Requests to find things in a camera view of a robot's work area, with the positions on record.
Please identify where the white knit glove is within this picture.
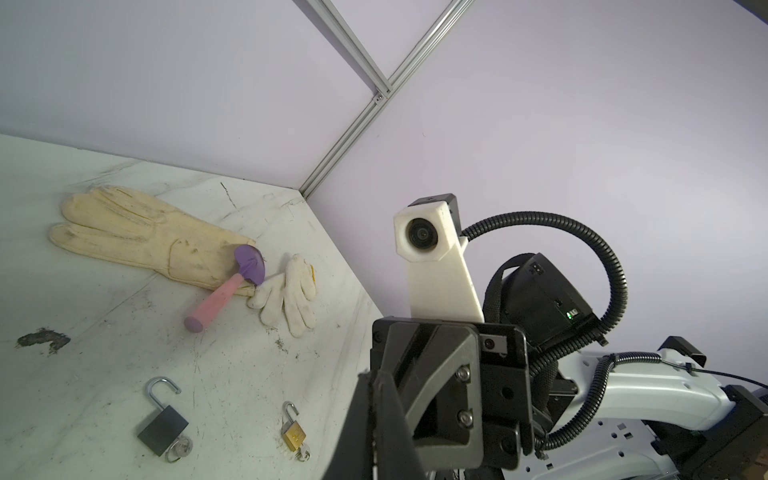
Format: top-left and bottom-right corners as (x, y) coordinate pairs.
(246, 254), (317, 338)

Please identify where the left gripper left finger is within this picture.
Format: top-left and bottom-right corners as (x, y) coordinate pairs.
(323, 372), (375, 480)

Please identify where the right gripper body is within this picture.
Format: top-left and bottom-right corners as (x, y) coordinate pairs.
(370, 254), (578, 471)

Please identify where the small silver key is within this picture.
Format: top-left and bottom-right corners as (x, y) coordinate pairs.
(294, 443), (311, 462)

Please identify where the brass padlock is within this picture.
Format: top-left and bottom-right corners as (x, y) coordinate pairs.
(281, 401), (306, 452)

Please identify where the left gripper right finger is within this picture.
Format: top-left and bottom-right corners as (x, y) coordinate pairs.
(374, 370), (426, 479)

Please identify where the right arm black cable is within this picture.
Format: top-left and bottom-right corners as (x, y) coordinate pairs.
(460, 210), (768, 452)

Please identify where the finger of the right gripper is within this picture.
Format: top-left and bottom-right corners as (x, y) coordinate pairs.
(383, 323), (483, 471)

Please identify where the cream leather glove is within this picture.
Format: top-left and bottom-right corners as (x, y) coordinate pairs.
(48, 186), (256, 291)

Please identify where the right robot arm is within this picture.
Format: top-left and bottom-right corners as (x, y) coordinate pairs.
(368, 245), (767, 479)

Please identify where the key with ring middle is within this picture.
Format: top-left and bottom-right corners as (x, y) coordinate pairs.
(165, 435), (194, 463)

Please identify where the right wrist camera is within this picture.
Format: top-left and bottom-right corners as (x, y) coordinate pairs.
(394, 193), (484, 323)

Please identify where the black padlock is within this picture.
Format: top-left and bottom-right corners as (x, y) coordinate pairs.
(136, 376), (189, 457)

